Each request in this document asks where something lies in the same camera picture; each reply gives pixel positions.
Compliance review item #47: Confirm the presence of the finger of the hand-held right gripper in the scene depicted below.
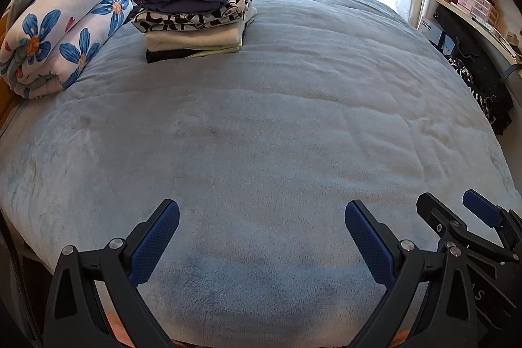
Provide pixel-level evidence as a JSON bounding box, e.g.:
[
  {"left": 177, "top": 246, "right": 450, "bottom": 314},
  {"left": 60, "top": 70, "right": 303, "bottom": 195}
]
[
  {"left": 463, "top": 189, "right": 522, "bottom": 251},
  {"left": 416, "top": 192, "right": 520, "bottom": 263}
]

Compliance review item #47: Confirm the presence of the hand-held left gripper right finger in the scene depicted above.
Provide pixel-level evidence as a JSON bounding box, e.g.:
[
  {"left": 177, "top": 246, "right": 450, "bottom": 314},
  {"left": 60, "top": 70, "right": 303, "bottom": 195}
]
[{"left": 345, "top": 200, "right": 480, "bottom": 348}]

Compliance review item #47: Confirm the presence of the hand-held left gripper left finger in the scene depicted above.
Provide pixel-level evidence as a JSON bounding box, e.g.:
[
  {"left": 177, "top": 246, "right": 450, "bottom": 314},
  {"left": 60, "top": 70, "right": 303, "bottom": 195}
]
[{"left": 43, "top": 199, "right": 181, "bottom": 348}]

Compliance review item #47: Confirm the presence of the black white spotted cloth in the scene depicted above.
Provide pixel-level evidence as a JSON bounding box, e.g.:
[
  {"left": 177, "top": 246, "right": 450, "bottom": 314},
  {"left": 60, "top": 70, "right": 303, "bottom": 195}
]
[{"left": 444, "top": 54, "right": 496, "bottom": 120}]

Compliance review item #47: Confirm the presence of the black bag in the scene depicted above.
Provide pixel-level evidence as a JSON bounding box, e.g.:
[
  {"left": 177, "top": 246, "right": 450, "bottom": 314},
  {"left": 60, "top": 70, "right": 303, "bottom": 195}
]
[{"left": 432, "top": 3, "right": 514, "bottom": 134}]

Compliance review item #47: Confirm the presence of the light blue fleece blanket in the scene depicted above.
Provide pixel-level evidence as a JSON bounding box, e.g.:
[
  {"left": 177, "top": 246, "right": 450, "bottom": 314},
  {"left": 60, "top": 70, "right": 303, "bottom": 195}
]
[{"left": 0, "top": 0, "right": 515, "bottom": 346}]

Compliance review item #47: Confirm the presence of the white printed box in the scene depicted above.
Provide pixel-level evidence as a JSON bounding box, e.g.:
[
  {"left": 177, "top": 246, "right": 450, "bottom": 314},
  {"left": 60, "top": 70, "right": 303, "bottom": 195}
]
[{"left": 417, "top": 20, "right": 443, "bottom": 47}]

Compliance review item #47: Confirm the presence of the stack of pink boxes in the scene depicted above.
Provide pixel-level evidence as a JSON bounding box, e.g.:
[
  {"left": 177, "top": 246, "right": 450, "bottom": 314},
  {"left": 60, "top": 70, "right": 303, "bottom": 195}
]
[{"left": 450, "top": 0, "right": 493, "bottom": 18}]

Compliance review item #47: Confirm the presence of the cream folded garment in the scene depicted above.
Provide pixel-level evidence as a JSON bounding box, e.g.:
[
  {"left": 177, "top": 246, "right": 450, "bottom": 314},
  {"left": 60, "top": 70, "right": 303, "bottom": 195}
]
[{"left": 145, "top": 6, "right": 257, "bottom": 53}]

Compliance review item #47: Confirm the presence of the black white patterned folded garment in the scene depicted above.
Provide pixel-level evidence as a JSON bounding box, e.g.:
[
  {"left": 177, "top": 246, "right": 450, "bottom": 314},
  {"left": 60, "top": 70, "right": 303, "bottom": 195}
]
[{"left": 131, "top": 0, "right": 261, "bottom": 33}]

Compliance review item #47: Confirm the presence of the blue floral folded quilt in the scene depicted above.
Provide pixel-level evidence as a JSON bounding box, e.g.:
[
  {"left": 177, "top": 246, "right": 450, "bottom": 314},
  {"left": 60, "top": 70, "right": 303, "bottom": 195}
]
[{"left": 0, "top": 0, "right": 135, "bottom": 100}]

